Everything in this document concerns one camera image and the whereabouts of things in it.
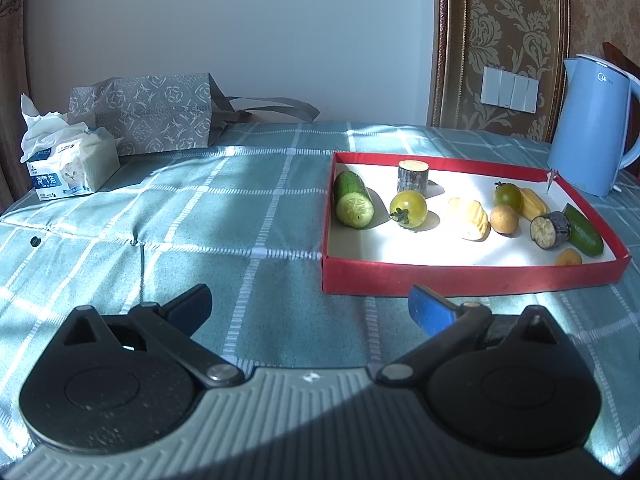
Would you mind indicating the ornate wooden wall frame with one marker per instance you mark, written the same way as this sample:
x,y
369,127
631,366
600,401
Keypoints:
x,y
442,35

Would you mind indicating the white tissue pack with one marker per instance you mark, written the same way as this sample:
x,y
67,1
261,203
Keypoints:
x,y
75,165

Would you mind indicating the red cardboard tray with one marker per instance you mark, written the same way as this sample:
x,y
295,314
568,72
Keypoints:
x,y
425,277

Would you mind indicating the dark green cucumber piece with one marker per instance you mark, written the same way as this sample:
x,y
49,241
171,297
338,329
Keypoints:
x,y
584,234

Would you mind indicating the blue electric kettle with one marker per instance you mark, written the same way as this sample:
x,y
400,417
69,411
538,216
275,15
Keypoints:
x,y
590,130

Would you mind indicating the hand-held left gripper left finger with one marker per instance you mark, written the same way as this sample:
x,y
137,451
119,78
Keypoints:
x,y
192,300

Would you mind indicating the dark green tomato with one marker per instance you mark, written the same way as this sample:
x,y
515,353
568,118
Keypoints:
x,y
508,194

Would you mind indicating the yellow star fruit piece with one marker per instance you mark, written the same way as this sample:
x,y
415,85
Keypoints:
x,y
469,218
534,205

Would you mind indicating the teal plaid blanket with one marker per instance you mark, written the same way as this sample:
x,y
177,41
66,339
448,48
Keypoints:
x,y
200,220

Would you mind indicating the dark wooden chair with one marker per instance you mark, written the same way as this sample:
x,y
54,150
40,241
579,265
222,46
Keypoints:
x,y
620,60

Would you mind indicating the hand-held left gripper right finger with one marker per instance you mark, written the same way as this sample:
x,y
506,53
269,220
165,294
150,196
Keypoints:
x,y
430,310

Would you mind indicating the brown potato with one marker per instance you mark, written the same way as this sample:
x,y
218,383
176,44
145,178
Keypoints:
x,y
504,220

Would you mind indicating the small metal pin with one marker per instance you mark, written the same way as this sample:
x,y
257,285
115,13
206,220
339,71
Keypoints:
x,y
551,181

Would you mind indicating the light green cut cucumber piece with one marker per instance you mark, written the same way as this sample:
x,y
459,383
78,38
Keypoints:
x,y
354,205

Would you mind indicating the white wall switch panel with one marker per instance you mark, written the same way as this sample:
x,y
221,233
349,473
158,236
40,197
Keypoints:
x,y
510,89

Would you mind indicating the dark eggplant piece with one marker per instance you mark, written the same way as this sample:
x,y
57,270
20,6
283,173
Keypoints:
x,y
414,177
549,230

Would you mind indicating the yellow-green tomato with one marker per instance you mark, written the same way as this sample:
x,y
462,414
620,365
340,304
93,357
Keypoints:
x,y
408,208

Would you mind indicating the grey patterned bag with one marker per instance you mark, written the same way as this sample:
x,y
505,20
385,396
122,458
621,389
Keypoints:
x,y
150,115

